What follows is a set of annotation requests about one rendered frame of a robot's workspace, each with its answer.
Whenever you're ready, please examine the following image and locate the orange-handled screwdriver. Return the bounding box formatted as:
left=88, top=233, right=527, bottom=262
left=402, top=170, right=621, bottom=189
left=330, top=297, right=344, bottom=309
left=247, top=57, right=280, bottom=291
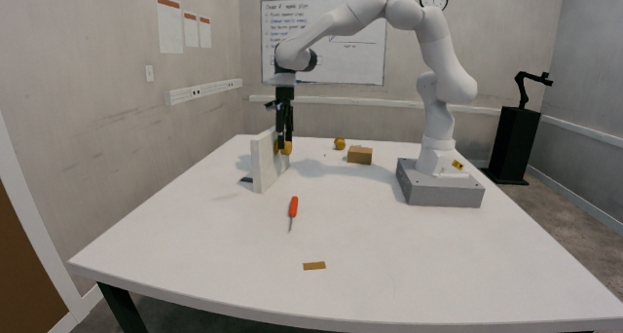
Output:
left=289, top=196, right=299, bottom=231

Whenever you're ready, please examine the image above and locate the brown cardboard box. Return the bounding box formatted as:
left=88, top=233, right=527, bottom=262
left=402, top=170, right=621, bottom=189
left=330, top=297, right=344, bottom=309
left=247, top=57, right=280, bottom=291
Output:
left=348, top=146, right=373, bottom=165

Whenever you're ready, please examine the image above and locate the brass door knob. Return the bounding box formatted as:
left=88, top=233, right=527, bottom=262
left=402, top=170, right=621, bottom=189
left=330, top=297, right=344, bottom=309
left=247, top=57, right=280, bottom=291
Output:
left=334, top=137, right=346, bottom=150
left=274, top=140, right=292, bottom=156

